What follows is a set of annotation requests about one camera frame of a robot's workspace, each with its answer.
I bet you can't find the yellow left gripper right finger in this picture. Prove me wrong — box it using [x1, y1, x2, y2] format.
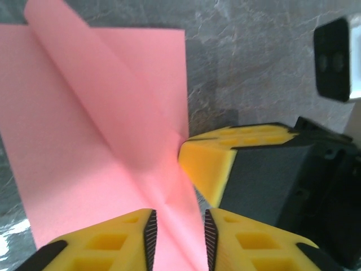
[204, 208, 344, 271]

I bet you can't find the pink square paper sheet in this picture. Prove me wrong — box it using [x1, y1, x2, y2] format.
[0, 0, 209, 271]

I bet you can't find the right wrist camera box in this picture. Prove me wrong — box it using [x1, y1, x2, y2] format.
[312, 16, 361, 103]

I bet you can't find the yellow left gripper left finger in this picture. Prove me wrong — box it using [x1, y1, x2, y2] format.
[29, 208, 158, 271]

